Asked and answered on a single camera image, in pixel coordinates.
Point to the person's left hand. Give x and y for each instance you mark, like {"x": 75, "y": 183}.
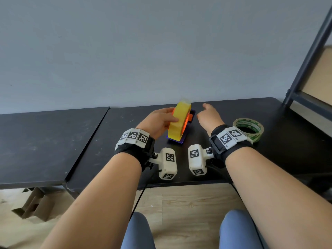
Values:
{"x": 157, "y": 123}

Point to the person's right hand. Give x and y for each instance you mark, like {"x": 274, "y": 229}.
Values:
{"x": 211, "y": 119}

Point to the yellow tape roll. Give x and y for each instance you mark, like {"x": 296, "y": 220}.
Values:
{"x": 175, "y": 129}

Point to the orange and blue tape dispenser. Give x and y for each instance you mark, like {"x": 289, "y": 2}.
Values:
{"x": 185, "y": 124}

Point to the green printed tape roll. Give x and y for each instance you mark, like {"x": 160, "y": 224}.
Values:
{"x": 258, "y": 127}

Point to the person's left forearm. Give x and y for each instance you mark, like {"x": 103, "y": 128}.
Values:
{"x": 103, "y": 204}

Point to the person's right forearm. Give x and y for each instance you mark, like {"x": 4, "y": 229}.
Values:
{"x": 275, "y": 202}

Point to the person's left leg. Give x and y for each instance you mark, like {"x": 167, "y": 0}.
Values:
{"x": 137, "y": 233}

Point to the person's leg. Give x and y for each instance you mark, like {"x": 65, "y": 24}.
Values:
{"x": 137, "y": 233}
{"x": 238, "y": 233}

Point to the person's right leg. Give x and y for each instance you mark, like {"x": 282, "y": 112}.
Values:
{"x": 238, "y": 233}

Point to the right wristband with markers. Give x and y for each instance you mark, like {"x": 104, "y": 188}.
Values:
{"x": 229, "y": 142}

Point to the wristband with markers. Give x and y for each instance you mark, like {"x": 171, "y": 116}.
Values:
{"x": 135, "y": 145}
{"x": 229, "y": 142}

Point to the left wristband with markers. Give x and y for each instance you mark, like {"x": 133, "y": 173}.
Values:
{"x": 135, "y": 145}

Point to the cardboard box on shelf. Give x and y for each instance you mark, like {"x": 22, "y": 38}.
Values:
{"x": 320, "y": 80}

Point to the brown cardboard piece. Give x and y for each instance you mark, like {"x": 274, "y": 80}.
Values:
{"x": 36, "y": 206}

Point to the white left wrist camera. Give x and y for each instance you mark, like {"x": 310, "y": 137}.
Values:
{"x": 167, "y": 165}

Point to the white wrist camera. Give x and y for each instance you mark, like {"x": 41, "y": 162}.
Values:
{"x": 167, "y": 165}
{"x": 197, "y": 162}

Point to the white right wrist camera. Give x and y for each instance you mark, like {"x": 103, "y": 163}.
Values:
{"x": 197, "y": 162}

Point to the black metal shelf frame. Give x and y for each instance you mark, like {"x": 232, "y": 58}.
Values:
{"x": 303, "y": 75}

